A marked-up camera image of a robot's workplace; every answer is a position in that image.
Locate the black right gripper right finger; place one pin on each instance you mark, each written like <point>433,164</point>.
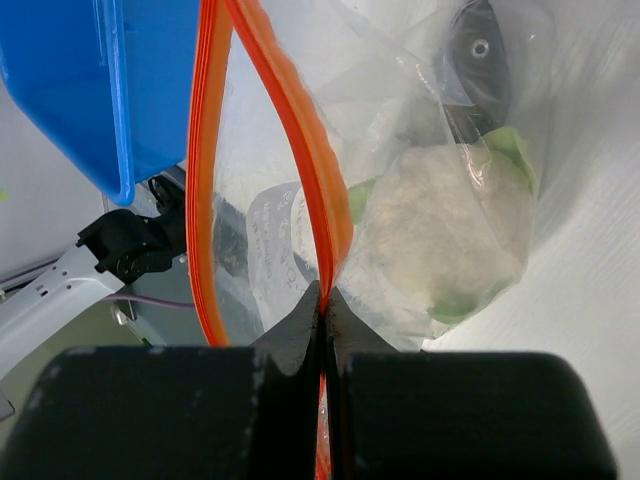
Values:
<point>454,415</point>

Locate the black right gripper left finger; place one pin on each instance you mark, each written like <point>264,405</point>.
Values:
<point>176,412</point>

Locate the grey toy fish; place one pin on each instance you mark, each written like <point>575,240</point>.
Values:
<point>463,44</point>

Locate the clear orange-zipper zip bag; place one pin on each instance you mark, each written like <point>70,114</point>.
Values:
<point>294,102</point>

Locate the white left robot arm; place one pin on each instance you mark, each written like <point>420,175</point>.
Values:
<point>110,254</point>

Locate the white green toy cauliflower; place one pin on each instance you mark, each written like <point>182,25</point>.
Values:
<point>445,230</point>

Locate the blue plastic bin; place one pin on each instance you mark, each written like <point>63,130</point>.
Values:
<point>108,82</point>

